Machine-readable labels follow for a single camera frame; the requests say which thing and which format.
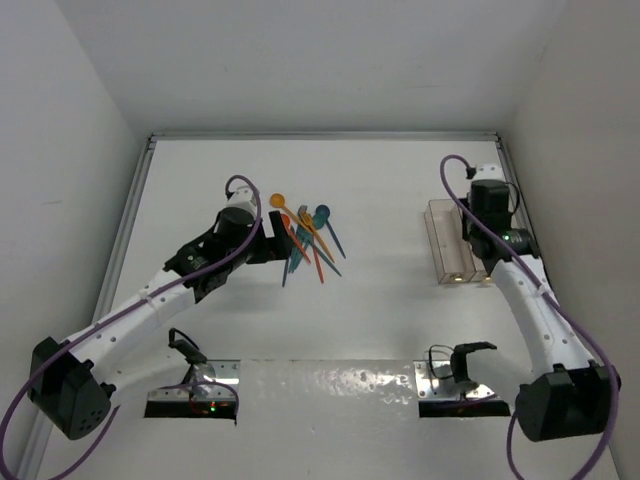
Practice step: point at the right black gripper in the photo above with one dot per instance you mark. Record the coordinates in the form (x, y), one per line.
(464, 225)

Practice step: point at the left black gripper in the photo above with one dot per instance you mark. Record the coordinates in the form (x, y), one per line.
(272, 247)

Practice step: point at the yellow fork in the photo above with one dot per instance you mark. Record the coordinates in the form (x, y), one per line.
(307, 222)

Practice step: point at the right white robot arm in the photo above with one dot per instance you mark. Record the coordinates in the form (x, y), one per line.
(568, 393)

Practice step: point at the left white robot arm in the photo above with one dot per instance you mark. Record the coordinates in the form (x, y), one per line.
(75, 384)

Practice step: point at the orange spoon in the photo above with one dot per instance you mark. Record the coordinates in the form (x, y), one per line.
(291, 232)

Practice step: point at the dark blue knife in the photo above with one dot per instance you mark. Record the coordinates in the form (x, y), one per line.
(285, 272)

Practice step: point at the yellow spoon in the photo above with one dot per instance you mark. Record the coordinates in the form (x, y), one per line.
(277, 200)

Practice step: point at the teal spoon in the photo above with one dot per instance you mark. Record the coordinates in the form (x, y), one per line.
(318, 222)

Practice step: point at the dark blue spoon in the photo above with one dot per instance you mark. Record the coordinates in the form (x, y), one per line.
(324, 212)

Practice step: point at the clear container left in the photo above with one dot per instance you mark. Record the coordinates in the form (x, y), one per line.
(452, 260)

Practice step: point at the clear container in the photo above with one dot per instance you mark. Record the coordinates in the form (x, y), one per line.
(452, 260)
(480, 272)

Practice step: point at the clear container middle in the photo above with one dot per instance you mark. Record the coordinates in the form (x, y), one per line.
(480, 272)

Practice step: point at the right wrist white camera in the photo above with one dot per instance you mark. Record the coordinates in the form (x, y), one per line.
(490, 171)

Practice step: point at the wrist white camera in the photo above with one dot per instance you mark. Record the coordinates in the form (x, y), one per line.
(244, 198)
(490, 171)

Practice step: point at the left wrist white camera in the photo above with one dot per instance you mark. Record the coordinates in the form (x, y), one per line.
(244, 198)

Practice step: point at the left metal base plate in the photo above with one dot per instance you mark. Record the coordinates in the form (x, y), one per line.
(210, 383)

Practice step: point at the metal base plate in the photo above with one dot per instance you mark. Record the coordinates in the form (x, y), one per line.
(434, 383)
(210, 383)

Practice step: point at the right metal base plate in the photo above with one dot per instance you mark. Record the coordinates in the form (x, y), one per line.
(434, 383)

